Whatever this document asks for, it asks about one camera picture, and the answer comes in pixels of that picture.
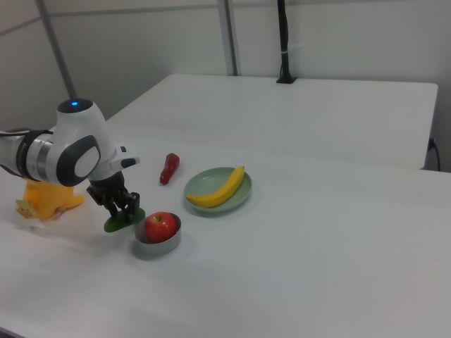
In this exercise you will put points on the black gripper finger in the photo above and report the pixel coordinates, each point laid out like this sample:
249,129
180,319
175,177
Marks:
132,207
113,208

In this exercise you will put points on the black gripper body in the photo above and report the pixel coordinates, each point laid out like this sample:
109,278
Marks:
107,188

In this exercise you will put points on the dark green cucumber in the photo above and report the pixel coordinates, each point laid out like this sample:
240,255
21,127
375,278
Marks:
118,223

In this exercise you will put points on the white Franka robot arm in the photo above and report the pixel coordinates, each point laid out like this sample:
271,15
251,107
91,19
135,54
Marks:
70,148

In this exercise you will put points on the small grey metal bowl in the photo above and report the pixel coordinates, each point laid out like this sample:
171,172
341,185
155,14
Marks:
165,244

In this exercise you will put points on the red apple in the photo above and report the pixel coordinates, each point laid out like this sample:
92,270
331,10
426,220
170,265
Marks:
160,227

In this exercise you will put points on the red chili pepper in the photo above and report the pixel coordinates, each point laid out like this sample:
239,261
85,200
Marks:
170,169

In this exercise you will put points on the orange plush toy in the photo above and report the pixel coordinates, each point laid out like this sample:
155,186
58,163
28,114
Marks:
46,199

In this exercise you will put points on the yellow banana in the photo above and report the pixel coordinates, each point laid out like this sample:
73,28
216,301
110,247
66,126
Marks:
220,193

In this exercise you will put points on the pale green round plate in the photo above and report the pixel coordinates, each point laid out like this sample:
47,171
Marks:
225,202

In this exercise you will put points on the grey metal partition post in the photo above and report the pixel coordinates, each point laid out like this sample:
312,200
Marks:
229,35

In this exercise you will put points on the black camera pole with clamp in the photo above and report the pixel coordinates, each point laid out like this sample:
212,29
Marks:
284,42

